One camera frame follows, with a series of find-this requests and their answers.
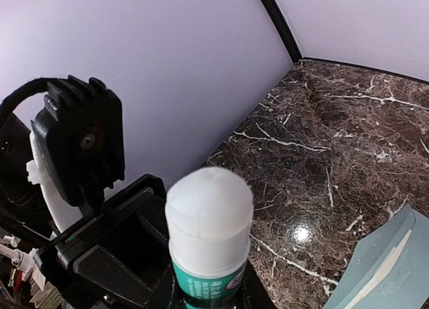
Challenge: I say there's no left black frame post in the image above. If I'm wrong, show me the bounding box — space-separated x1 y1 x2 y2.
260 0 302 64

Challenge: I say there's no beige lined letter paper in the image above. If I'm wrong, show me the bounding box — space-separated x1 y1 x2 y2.
345 229 412 309

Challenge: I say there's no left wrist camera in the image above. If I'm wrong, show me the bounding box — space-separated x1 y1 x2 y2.
0 74 127 239

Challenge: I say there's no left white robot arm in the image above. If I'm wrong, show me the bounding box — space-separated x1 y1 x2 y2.
1 107 181 308

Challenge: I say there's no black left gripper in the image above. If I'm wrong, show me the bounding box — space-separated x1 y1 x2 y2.
34 174 172 308

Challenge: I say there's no teal envelope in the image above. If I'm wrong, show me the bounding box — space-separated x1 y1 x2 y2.
325 205 428 308

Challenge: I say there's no white green glue stick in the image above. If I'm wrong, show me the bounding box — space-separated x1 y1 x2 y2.
165 167 254 308

